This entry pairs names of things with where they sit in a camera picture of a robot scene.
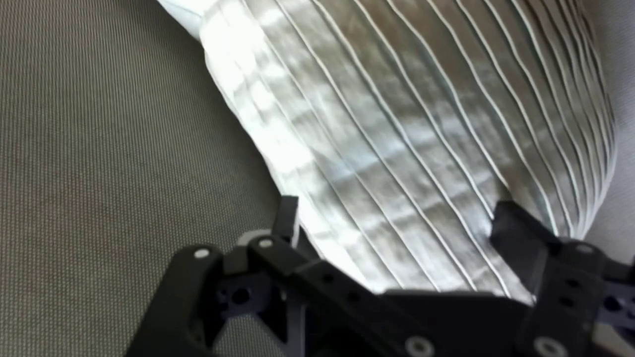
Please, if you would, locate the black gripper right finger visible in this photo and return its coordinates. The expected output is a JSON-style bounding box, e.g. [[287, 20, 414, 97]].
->
[[489, 198, 565, 297]]

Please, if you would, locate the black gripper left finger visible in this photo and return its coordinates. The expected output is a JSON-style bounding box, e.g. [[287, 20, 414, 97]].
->
[[271, 194, 301, 250]]

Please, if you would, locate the white ribbed cushion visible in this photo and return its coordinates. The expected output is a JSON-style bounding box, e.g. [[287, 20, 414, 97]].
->
[[156, 0, 620, 307]]

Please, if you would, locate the grey sofa seat cushion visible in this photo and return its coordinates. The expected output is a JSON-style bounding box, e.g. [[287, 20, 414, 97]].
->
[[0, 0, 315, 357]]

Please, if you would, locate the light grey two-seat sofa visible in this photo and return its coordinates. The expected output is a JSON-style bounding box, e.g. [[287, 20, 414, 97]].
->
[[0, 0, 635, 357]]

